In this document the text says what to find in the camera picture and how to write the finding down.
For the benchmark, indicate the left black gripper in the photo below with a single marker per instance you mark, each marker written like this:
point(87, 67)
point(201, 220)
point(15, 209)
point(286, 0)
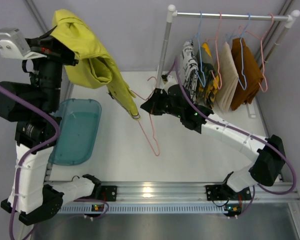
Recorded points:
point(54, 53)

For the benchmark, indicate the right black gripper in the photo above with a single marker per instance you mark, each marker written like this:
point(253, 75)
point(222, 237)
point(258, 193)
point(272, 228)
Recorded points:
point(157, 101)

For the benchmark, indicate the yellow-green trousers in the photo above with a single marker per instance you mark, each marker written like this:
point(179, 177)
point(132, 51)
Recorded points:
point(96, 67)

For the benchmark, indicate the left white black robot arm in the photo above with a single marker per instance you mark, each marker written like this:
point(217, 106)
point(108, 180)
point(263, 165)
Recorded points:
point(31, 106)

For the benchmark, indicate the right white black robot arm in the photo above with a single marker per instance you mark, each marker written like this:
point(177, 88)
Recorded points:
point(265, 153)

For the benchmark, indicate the black white print trousers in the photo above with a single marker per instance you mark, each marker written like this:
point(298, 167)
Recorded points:
point(188, 69)

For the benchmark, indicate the camouflage yellow trousers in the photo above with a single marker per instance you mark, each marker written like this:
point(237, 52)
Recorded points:
point(207, 85)

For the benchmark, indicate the beige trousers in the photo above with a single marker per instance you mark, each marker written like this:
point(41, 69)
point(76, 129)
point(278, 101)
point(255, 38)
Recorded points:
point(229, 78)

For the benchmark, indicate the brown trousers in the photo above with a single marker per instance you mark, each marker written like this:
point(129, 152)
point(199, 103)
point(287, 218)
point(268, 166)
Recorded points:
point(253, 74)

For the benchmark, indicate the teal plastic bin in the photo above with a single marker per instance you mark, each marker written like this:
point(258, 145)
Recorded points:
point(79, 125)

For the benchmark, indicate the white metal clothes rack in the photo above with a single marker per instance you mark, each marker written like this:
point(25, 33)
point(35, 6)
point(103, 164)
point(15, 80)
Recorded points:
point(172, 13)

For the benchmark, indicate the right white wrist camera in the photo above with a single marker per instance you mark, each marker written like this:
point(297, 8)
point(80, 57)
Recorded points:
point(168, 81)

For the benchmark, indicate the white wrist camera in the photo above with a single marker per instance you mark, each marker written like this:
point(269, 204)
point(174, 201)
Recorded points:
point(168, 81)
point(13, 45)

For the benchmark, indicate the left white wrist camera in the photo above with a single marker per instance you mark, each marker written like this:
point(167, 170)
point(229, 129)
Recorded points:
point(13, 45)

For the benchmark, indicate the aluminium mounting rail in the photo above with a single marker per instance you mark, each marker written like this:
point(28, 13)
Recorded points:
point(189, 193)

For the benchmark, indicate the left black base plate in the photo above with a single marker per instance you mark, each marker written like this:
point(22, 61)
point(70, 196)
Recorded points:
point(108, 193)

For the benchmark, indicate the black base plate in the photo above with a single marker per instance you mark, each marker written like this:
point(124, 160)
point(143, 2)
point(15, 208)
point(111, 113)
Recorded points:
point(108, 193)
point(222, 192)

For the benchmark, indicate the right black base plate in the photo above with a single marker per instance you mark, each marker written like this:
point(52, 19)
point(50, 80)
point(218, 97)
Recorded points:
point(222, 192)

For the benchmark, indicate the grey slotted cable duct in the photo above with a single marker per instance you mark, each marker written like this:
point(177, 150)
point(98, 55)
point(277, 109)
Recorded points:
point(147, 208)

